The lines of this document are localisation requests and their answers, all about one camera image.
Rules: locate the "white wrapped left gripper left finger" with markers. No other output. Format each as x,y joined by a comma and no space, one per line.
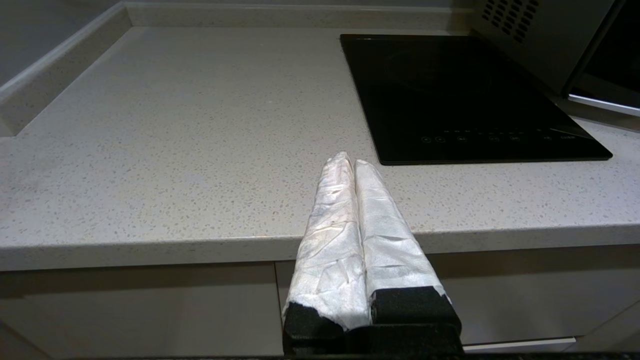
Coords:
330,250

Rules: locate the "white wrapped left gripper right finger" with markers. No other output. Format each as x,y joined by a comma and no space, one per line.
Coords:
390,245

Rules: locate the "silver microwave oven body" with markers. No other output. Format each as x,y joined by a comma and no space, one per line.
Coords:
540,35

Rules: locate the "grey cabinet drawer front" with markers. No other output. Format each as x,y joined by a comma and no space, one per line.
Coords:
140,315
525,295

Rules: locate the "black induction cooktop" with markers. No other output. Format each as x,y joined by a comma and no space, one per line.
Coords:
460,100

